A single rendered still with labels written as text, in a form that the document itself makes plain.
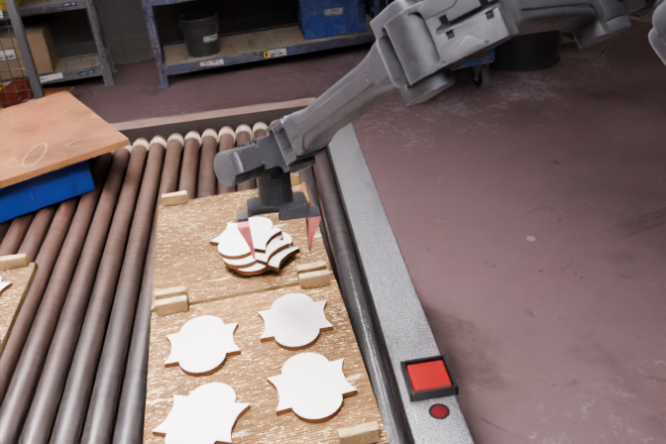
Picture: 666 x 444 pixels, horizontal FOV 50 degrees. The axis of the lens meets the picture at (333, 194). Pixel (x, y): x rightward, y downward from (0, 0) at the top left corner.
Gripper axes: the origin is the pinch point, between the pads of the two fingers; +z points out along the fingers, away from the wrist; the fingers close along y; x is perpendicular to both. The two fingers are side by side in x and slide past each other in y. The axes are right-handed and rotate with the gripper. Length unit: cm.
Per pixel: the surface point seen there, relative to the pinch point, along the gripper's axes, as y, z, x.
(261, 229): -2.6, 3.7, 22.1
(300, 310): 2.1, 11.4, -1.4
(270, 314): -3.4, 11.5, -0.9
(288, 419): -3.0, 17.2, -24.6
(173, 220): -21.4, 5.5, 40.5
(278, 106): 9, -8, 95
